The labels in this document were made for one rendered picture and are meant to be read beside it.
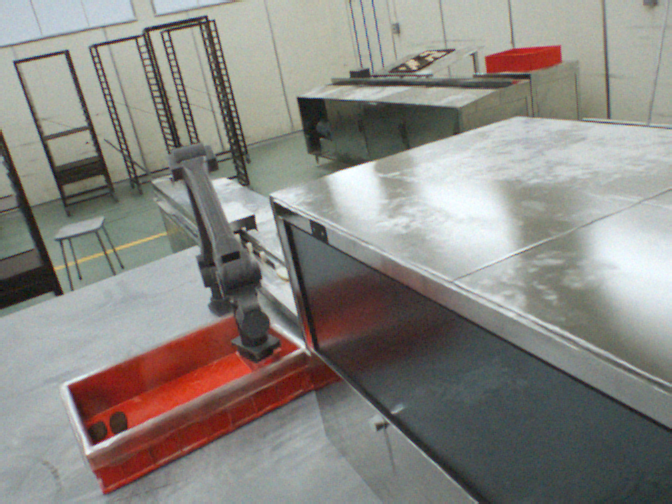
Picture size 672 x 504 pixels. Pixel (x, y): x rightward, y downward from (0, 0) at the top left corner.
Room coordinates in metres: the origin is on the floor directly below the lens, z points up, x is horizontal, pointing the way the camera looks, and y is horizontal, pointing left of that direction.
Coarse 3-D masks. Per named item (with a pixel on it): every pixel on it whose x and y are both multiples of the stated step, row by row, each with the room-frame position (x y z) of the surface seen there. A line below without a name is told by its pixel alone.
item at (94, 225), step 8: (72, 224) 4.70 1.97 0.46; (80, 224) 4.66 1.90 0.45; (88, 224) 4.61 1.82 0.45; (96, 224) 4.55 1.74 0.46; (64, 232) 4.52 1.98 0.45; (72, 232) 4.46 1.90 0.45; (80, 232) 4.41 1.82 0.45; (88, 232) 4.42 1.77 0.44; (96, 232) 4.45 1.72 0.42; (104, 232) 4.72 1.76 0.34; (56, 240) 4.39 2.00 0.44; (72, 248) 4.68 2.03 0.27; (104, 248) 4.45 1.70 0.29; (112, 248) 4.74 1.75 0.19; (64, 256) 4.40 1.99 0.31; (112, 264) 4.44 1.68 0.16; (120, 264) 4.75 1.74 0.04; (72, 288) 4.38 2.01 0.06
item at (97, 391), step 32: (224, 320) 1.38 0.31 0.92; (160, 352) 1.30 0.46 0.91; (192, 352) 1.34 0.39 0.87; (224, 352) 1.37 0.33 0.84; (288, 352) 1.21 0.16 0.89; (64, 384) 1.21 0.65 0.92; (96, 384) 1.23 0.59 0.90; (128, 384) 1.26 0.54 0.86; (160, 384) 1.29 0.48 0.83; (224, 384) 1.07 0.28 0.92; (256, 384) 1.08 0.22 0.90; (160, 416) 1.00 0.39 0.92; (192, 416) 1.02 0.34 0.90; (96, 448) 0.94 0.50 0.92; (128, 448) 0.96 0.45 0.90
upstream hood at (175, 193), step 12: (156, 180) 3.31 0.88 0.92; (168, 180) 3.24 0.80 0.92; (180, 180) 3.17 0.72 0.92; (156, 192) 3.28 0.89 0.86; (168, 192) 2.95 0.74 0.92; (180, 192) 2.89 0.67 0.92; (180, 204) 2.66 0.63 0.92; (228, 204) 2.48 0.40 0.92; (192, 216) 2.44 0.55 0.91; (228, 216) 2.30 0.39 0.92; (240, 216) 2.26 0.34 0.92; (252, 216) 2.26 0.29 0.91; (240, 228) 2.24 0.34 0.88; (252, 228) 2.25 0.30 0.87
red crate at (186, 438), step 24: (240, 360) 1.34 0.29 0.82; (168, 384) 1.29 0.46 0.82; (192, 384) 1.27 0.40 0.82; (216, 384) 1.25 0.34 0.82; (288, 384) 1.13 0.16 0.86; (312, 384) 1.15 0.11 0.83; (120, 408) 1.23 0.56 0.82; (144, 408) 1.21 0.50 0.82; (168, 408) 1.19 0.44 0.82; (240, 408) 1.08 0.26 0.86; (264, 408) 1.10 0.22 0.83; (192, 432) 1.03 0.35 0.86; (216, 432) 1.05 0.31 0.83; (144, 456) 0.98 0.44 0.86; (168, 456) 1.00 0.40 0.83; (120, 480) 0.96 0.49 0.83
